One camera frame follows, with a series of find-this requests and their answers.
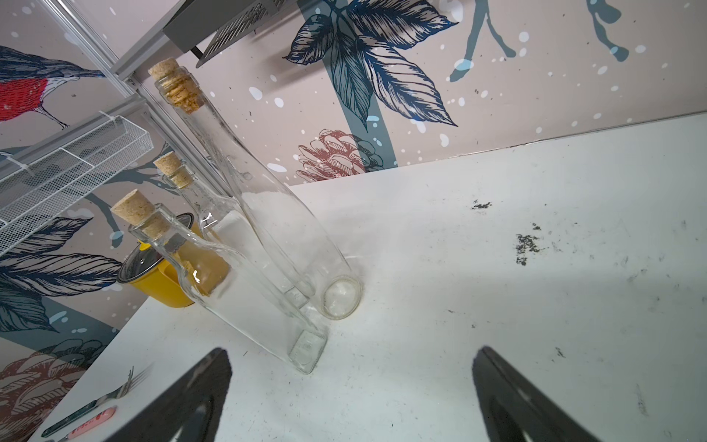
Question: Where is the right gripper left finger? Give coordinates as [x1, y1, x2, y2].
[108, 348, 232, 442]

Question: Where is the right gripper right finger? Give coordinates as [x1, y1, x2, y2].
[471, 346, 598, 442]

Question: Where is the square glass bottle cork stopper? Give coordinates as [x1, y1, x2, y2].
[112, 190, 328, 374]

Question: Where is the square glass bottle with cork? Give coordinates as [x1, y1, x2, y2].
[154, 152, 309, 309]

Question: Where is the round glass bottle cork stopper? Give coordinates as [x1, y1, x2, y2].
[149, 58, 363, 320]

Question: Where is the yellow pot with glass lid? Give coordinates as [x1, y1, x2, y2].
[117, 212, 208, 309]

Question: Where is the pink handled utensil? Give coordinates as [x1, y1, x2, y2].
[59, 406, 118, 442]

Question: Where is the white wire mesh basket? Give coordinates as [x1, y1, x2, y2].
[1, 114, 153, 254]

